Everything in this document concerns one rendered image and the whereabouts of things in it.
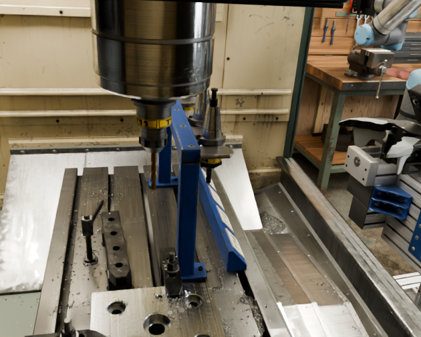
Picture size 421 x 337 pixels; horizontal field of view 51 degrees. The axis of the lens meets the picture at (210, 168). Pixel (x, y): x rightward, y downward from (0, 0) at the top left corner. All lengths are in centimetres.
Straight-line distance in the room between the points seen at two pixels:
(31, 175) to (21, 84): 32
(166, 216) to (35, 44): 77
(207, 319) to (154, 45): 51
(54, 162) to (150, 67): 124
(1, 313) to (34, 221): 32
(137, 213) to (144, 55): 79
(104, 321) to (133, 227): 43
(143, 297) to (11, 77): 105
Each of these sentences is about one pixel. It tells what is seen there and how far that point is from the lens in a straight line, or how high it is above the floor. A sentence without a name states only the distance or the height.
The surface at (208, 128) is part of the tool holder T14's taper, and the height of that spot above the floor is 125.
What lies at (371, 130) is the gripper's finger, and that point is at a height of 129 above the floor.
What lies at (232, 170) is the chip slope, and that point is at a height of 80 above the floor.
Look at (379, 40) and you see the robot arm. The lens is 174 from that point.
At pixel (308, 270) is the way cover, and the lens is 141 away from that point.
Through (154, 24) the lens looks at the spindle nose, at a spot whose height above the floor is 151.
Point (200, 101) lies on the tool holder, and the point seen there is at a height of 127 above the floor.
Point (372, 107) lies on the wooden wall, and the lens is 419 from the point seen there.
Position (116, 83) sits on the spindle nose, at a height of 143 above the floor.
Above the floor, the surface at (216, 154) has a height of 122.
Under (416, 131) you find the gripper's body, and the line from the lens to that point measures 89.
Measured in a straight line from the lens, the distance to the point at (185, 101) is 118.
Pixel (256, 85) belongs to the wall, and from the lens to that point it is 176.
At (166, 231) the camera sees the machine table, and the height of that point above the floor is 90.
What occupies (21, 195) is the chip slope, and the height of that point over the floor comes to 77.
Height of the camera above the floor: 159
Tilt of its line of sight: 27 degrees down
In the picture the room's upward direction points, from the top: 4 degrees clockwise
